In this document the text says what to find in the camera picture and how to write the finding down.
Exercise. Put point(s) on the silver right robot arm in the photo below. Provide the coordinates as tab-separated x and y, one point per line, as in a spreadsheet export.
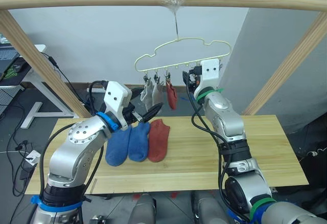
224	121

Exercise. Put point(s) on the red sock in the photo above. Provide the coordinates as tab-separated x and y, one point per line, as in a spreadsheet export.
172	97
158	142

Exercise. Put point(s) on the grey rounded shape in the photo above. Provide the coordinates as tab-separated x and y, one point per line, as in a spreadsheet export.
143	208
207	207

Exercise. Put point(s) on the horizontal wooden rail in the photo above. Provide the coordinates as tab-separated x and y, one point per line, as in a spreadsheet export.
76	0

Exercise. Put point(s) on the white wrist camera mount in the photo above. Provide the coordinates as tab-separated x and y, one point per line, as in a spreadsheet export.
115	93
209	69

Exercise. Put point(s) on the dark computer mouse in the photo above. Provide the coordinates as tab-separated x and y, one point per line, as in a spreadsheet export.
17	67

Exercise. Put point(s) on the white perforated panel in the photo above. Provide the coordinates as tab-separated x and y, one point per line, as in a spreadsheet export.
3	101

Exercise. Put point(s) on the black bulky object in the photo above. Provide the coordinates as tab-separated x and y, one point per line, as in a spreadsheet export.
314	144

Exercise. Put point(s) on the small metal hanger clip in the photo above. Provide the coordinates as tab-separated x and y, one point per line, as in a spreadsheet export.
146	77
167	76
155	77
221	66

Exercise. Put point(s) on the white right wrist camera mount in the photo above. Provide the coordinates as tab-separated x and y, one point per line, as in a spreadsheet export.
209	69

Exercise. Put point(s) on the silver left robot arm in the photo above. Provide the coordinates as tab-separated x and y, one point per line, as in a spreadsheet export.
76	142

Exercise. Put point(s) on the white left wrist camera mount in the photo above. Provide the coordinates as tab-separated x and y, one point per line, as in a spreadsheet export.
115	93

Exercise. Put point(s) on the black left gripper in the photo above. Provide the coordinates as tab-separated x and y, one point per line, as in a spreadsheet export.
129	114

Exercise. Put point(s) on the black mouse pad green logo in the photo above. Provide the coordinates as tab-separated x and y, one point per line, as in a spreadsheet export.
15	79

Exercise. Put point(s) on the blue sock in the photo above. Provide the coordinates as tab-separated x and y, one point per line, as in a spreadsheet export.
139	144
116	147

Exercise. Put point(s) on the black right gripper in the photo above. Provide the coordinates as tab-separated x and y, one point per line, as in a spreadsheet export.
195	75

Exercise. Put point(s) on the slanted wooden post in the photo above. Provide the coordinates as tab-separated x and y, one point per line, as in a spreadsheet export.
38	63
286	63

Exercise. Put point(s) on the white sock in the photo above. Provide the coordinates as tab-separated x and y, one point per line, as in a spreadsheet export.
146	97
157	94

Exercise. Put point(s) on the white desk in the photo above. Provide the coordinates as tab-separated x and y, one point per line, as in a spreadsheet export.
32	115

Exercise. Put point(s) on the white power strip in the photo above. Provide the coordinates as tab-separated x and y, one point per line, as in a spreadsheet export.
32	157

